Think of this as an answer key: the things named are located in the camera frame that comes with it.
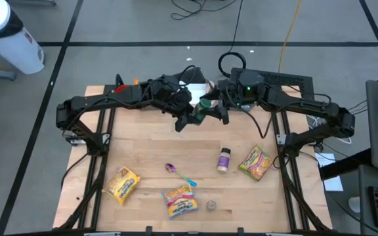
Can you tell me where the purple label spice shaker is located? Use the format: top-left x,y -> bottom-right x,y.
217,147 -> 232,174

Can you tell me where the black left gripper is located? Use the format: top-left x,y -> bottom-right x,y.
151,74 -> 206,132

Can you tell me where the white cable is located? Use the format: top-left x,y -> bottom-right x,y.
306,114 -> 353,146

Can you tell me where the white plastic bin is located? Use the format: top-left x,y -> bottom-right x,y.
178,81 -> 215,106

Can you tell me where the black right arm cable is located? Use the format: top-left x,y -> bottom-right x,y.
241,104 -> 275,139

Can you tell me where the black coiled floor cable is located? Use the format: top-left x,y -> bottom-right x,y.
217,0 -> 247,79

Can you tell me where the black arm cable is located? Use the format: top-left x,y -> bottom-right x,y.
179,64 -> 198,87
241,104 -> 275,139

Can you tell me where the black slanted panel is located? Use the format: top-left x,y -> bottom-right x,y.
175,67 -> 208,83

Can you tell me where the white paper sheet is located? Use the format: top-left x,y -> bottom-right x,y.
315,152 -> 344,193

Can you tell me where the white computer mouse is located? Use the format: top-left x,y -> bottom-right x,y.
348,196 -> 362,214

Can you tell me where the black floor cable tangle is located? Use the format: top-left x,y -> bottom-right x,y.
171,0 -> 239,20

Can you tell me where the green yellow ramen packet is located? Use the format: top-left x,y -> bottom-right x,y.
238,144 -> 273,182

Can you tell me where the black table frame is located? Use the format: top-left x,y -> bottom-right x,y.
57,83 -> 333,234

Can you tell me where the iridescent spoon blue handle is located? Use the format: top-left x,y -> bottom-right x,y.
164,163 -> 198,187

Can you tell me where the green lid jar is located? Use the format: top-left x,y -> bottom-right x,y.
192,98 -> 212,122

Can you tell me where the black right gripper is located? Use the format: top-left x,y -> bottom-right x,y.
199,78 -> 241,126

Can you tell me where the white trash can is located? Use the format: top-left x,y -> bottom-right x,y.
0,0 -> 45,75

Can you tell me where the blue striped ramen packet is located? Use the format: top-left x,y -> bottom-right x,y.
161,183 -> 200,220

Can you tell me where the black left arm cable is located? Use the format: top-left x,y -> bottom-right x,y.
179,64 -> 198,87

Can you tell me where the yellow cable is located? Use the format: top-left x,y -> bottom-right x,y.
278,0 -> 303,73

